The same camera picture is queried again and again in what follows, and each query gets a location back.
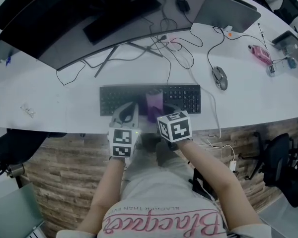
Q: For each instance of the small teal device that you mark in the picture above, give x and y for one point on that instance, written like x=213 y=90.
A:
x=292 y=63

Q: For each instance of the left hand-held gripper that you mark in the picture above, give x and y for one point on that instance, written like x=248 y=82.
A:
x=121 y=139

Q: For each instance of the gray gaming mouse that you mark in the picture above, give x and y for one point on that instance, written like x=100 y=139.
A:
x=219 y=78

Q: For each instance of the person's legs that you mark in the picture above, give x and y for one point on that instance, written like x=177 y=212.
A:
x=165 y=152

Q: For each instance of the clear crumpled wrapper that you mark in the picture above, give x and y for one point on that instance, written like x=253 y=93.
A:
x=28 y=110

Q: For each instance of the group of black office chairs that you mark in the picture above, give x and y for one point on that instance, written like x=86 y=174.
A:
x=288 y=9

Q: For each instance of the person's light printed t-shirt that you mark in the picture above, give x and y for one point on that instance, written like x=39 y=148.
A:
x=159 y=195

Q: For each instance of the person's right forearm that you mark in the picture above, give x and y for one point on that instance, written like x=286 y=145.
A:
x=213 y=177

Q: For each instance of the clear bottle with dark label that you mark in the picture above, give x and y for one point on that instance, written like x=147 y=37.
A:
x=273 y=71

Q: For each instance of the purple cloth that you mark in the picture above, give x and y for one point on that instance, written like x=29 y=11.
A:
x=154 y=100

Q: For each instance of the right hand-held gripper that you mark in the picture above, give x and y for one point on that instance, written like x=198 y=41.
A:
x=176 y=129

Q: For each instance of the small blue object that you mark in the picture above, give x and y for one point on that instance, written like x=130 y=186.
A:
x=8 y=61

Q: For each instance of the black keyboard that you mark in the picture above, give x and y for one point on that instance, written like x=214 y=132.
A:
x=183 y=98

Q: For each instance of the large curved black monitor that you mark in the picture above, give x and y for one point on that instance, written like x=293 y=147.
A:
x=101 y=33

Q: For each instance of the frosted glass panel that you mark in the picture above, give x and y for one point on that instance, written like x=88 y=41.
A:
x=12 y=207

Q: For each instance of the shiny metal cylinder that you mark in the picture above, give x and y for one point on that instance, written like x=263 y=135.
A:
x=15 y=170

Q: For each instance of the pink device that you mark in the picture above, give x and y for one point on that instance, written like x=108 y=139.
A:
x=262 y=54

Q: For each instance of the person's left forearm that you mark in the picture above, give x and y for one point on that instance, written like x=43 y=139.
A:
x=106 y=190

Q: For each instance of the white power adapter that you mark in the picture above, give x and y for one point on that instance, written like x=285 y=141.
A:
x=232 y=165

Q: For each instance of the clear plastic bottle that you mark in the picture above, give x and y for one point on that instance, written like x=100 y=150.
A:
x=288 y=50

